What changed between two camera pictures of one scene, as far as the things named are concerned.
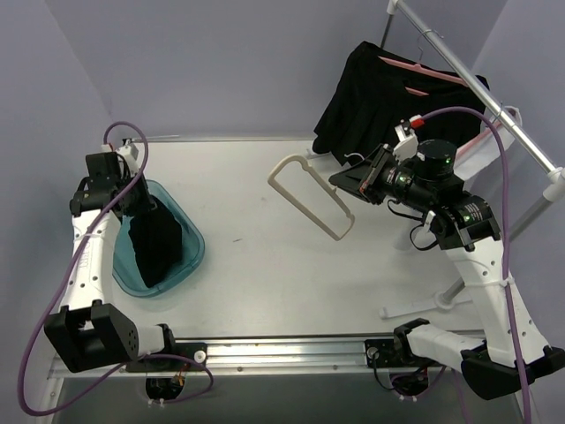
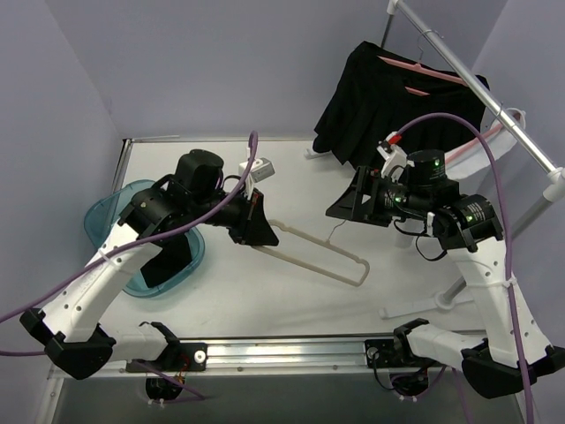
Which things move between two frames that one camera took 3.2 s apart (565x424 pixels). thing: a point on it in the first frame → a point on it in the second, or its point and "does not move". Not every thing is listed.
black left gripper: [139, 204] → [245, 216]
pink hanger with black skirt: [425, 70] does not move
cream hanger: [301, 206] → [322, 270]
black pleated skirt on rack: [374, 97] does not move
